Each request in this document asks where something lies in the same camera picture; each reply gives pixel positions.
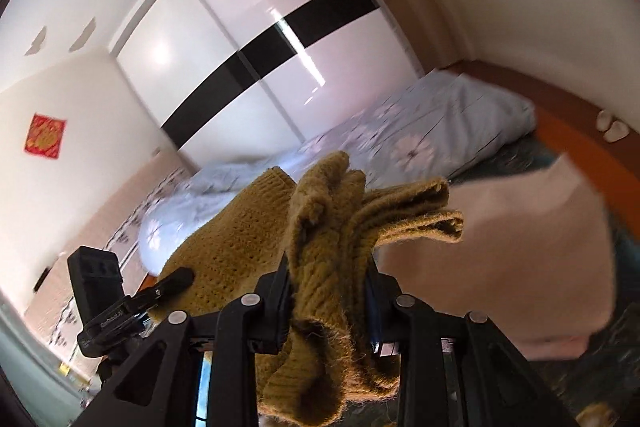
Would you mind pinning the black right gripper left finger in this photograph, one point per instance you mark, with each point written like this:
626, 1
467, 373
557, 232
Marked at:
158, 383

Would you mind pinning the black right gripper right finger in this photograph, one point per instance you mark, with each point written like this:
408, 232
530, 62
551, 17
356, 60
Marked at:
454, 371

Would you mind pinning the mustard yellow knit sweater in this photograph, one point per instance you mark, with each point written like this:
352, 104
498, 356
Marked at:
325, 226

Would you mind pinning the pink folded garment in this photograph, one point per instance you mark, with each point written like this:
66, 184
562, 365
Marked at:
536, 257

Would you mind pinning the light blue floral quilt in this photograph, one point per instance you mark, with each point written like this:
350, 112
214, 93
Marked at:
442, 125

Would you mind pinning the white slippers pair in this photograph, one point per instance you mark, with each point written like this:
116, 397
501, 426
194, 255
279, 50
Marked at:
612, 130

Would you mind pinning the white black-striped sliding wardrobe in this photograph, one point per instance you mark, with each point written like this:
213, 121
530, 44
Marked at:
231, 80

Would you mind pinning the red square wall decoration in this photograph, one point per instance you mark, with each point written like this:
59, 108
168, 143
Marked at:
44, 137

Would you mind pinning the brown wooden bed frame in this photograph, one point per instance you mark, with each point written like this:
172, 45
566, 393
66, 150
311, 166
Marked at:
567, 124

